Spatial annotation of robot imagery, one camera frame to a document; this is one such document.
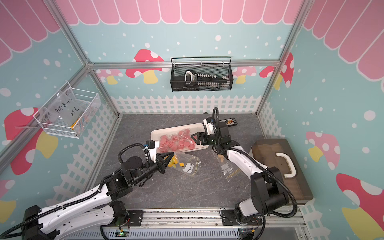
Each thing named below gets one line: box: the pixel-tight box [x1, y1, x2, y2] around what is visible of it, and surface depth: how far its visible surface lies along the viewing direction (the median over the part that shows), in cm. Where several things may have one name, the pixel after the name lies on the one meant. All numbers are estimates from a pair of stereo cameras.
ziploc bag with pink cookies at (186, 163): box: [168, 152, 202, 177], surface depth 77 cm
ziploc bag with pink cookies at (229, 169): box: [217, 154, 242, 182], surface depth 90 cm
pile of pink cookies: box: [158, 128, 196, 153], surface depth 104 cm
